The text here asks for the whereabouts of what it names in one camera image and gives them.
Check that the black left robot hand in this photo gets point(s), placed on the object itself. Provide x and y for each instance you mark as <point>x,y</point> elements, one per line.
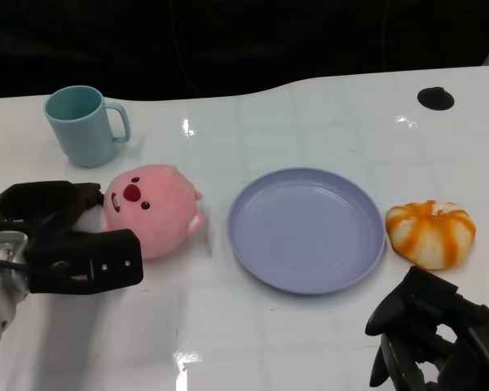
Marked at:
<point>85,260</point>

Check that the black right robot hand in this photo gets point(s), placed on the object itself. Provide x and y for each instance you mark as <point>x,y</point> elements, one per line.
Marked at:
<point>428,317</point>

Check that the pink plush beaver doll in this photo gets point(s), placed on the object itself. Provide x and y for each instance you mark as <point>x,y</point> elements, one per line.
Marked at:
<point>159,212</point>

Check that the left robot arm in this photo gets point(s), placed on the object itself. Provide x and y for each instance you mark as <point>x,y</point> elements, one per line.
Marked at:
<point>0,248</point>

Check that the purple plastic plate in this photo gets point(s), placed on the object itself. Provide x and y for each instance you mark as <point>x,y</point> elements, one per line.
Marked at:
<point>305,228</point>

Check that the orange white bun toy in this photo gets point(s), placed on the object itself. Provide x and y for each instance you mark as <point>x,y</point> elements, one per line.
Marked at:
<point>430,234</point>

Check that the teal plastic mug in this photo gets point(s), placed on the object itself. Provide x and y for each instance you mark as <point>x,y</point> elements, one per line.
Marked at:
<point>85,134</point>

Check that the black round table grommet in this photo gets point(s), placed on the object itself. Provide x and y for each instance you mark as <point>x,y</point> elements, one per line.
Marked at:
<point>435,98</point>

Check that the black backdrop cloth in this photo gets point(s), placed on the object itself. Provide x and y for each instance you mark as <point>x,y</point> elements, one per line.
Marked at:
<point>228,40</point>

